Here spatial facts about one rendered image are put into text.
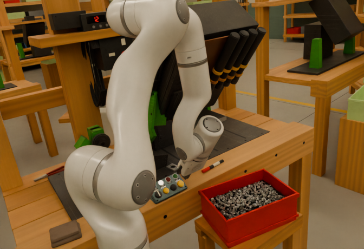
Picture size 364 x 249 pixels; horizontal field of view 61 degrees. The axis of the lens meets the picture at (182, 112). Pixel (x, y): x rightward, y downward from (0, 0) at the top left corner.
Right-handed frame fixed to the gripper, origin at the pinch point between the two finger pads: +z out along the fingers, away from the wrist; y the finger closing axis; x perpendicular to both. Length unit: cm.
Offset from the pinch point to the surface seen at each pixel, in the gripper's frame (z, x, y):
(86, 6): 378, 658, 228
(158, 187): 8.8, 2.6, -9.0
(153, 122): 3.4, 29.0, 2.0
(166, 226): 19.0, -10.1, -10.1
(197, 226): 14.4, -16.9, -0.5
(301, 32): 351, 382, 801
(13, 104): 21, 73, -45
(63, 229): 11.6, 4.2, -45.8
